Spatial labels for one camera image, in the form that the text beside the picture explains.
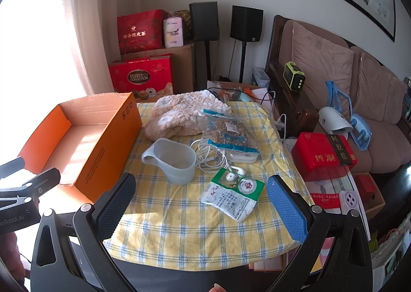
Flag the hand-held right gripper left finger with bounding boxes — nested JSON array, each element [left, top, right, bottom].
[[30, 173, 137, 292]]

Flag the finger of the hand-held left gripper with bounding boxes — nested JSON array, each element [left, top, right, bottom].
[[0, 167, 61, 204], [0, 156, 27, 180]]

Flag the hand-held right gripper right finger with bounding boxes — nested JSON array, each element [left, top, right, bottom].
[[266, 175, 373, 292]]

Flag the orange cardboard box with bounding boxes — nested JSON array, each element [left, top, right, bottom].
[[16, 92, 143, 203]]

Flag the green white sachet packet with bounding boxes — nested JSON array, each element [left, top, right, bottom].
[[199, 168, 266, 223]]

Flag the white wired earphones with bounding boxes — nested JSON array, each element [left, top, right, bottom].
[[190, 138, 246, 182]]

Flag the white case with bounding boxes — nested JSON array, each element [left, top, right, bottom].
[[226, 150, 259, 164]]

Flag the pale grey plastic cup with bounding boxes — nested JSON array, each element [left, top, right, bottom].
[[142, 138, 197, 186]]

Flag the person's left forearm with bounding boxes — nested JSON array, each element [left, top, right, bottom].
[[0, 232, 31, 292]]

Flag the red gift box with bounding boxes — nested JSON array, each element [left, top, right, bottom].
[[290, 132, 341, 182]]

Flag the yellow plaid cloth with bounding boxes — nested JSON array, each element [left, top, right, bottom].
[[102, 101, 314, 272]]

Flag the black and red box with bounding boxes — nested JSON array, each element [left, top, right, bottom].
[[325, 134, 358, 167]]

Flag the small brown open box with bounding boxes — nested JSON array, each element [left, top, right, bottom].
[[353, 172, 386, 219]]

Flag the blue and white massager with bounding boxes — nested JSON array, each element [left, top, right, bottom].
[[317, 80, 373, 152]]

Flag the cream fuzzy knitted cloth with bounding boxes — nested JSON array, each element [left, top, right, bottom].
[[143, 90, 233, 142]]

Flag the paper shopping bags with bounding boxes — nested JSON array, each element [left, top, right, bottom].
[[369, 214, 411, 292]]

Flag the brown sofa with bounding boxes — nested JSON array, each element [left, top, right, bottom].
[[265, 15, 411, 190]]

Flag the clear bag of clutter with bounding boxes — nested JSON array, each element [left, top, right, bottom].
[[207, 80, 268, 104]]

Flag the red chocolate gift bag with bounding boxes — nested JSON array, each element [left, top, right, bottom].
[[108, 54, 174, 100]]

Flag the green portable radio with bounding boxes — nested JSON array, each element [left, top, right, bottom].
[[282, 61, 306, 91]]

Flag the grey small box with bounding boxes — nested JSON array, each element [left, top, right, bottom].
[[251, 67, 271, 89]]

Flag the brown cardboard box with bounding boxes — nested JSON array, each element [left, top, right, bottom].
[[120, 42, 196, 95]]

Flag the beige sofa cushion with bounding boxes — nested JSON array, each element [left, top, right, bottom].
[[290, 21, 354, 120], [349, 51, 408, 125]]

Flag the black speaker stand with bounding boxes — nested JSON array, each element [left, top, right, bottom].
[[203, 41, 213, 82], [239, 42, 247, 84]]

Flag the sheer white curtain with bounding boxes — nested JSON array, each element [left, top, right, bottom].
[[60, 0, 146, 96]]

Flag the dark red tea gift bag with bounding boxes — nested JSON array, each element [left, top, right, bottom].
[[117, 10, 168, 55]]

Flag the white canister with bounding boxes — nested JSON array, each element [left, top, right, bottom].
[[163, 17, 184, 49]]

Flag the black speaker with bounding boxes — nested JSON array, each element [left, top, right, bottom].
[[230, 5, 264, 43], [189, 1, 220, 42]]

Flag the dark floral gift bag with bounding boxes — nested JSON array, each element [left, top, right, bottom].
[[175, 10, 192, 41]]

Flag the white power adapter with cable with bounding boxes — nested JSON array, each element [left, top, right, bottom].
[[273, 114, 288, 139]]

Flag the black cable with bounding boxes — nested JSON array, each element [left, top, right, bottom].
[[207, 86, 277, 104]]

